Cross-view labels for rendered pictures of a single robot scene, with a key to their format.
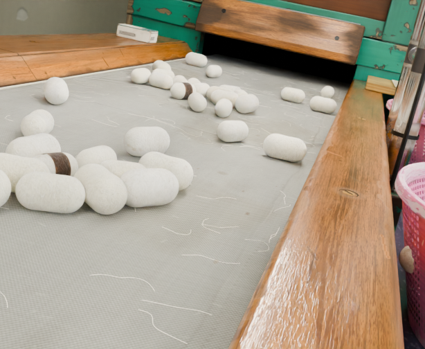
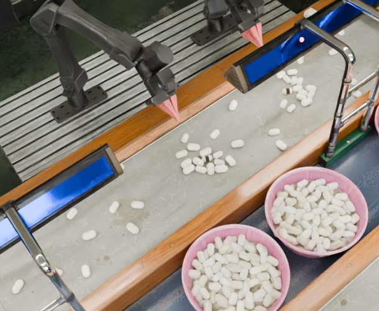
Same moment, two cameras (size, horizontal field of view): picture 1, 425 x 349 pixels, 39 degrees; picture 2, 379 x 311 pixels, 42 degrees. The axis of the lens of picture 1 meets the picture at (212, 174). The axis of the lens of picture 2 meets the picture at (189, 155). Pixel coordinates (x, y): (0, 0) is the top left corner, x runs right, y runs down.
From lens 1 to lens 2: 1.22 m
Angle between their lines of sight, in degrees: 52
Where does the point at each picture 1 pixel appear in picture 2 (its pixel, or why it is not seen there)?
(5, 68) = (225, 88)
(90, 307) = (194, 199)
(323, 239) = (231, 197)
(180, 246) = (218, 186)
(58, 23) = not seen: outside the picture
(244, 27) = not seen: hidden behind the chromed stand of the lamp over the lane
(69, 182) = (202, 170)
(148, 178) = (218, 169)
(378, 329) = (217, 218)
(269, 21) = not seen: outside the picture
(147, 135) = (235, 144)
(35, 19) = not seen: outside the picture
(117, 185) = (210, 171)
